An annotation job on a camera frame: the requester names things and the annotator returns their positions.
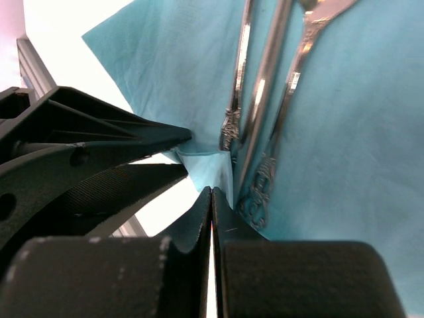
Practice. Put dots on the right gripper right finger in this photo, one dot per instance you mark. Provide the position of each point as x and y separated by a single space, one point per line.
256 277

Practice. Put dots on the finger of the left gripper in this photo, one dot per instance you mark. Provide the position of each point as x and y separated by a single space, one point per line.
71 134
98 205

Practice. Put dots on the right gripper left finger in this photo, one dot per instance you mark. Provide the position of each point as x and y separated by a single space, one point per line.
161 276

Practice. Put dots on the ornate silver spoon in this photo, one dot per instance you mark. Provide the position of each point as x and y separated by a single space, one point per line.
253 205

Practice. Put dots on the teal paper napkin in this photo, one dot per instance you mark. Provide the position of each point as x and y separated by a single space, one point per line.
350 165

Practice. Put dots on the ornate silver fork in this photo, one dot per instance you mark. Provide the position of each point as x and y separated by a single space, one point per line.
230 127

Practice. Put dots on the silver table knife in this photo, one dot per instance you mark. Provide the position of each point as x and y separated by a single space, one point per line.
262 85

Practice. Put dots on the aluminium mounting rail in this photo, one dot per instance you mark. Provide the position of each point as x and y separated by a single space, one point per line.
36 77

